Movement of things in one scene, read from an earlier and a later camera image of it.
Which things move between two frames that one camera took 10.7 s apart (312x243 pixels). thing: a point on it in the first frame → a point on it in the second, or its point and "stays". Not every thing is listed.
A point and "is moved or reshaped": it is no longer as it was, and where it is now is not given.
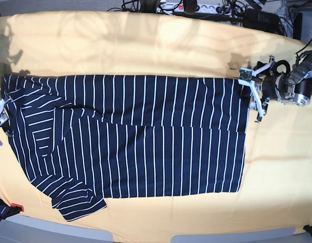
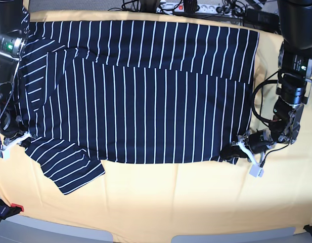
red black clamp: [2, 210] stays
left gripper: [1, 117] → [10, 125]
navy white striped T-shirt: [85, 138] is moved or reshaped
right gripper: [263, 89] → [257, 145]
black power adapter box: [262, 19] stays
